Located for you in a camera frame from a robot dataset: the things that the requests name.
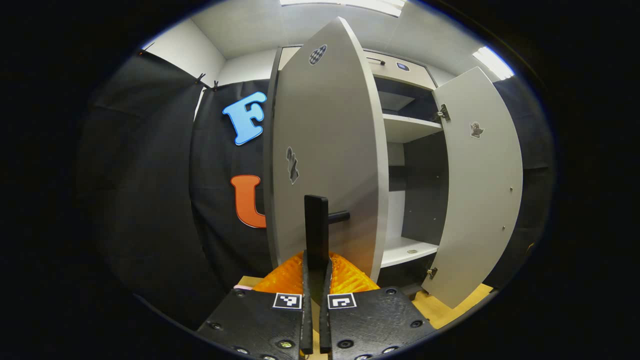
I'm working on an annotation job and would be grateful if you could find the narrow ceiling light panel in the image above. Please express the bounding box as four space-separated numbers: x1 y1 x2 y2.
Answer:
472 46 515 81

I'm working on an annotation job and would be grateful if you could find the beige cabinet drawer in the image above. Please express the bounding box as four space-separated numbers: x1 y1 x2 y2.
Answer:
277 46 438 92

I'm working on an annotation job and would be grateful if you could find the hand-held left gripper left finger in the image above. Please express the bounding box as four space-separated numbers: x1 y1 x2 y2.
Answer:
196 250 314 360

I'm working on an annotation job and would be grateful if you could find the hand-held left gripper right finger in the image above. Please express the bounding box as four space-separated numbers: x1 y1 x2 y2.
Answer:
319 250 438 360

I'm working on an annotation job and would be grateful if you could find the beige double-door shoe cabinet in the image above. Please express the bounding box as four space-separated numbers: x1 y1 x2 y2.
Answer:
262 45 451 301

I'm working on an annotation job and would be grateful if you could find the large ceiling light panel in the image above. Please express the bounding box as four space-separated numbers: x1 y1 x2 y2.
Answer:
279 0 407 17

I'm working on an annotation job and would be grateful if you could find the black door handle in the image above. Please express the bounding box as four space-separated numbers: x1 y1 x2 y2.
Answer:
304 195 351 301

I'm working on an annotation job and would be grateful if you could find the white cabinet shelf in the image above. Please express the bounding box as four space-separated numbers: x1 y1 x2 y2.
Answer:
381 236 440 268
382 114 444 144

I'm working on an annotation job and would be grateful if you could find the checkered-sticker beige cabinet door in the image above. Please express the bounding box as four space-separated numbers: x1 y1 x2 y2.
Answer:
267 16 390 286

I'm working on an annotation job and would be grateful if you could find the black backdrop cloth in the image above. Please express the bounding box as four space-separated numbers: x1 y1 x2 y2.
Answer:
75 50 556 331

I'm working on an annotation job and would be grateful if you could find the grey-sticker beige cabinet door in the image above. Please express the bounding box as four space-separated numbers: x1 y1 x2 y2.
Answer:
421 66 524 309

